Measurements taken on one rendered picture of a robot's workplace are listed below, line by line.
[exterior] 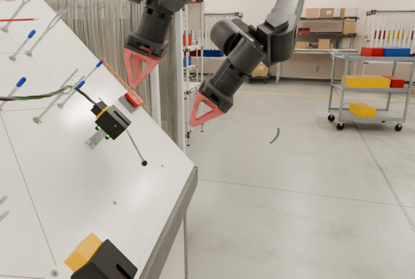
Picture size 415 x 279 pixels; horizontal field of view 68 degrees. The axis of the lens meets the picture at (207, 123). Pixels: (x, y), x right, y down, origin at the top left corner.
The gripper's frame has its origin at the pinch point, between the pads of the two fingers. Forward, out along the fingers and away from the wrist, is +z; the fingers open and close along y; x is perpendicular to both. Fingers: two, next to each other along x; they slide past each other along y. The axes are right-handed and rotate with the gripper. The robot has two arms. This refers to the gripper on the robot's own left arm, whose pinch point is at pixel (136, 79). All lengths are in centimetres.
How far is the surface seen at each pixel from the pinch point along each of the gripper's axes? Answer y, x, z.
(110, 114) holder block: 3.4, -2.3, 7.9
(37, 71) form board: -4.7, -22.0, 8.2
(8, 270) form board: 33.7, -2.6, 19.3
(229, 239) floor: -96, 71, 108
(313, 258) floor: -81, 116, 89
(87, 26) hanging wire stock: -81, -41, 11
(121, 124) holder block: 3.2, 0.4, 9.3
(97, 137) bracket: 0.4, -4.3, 16.0
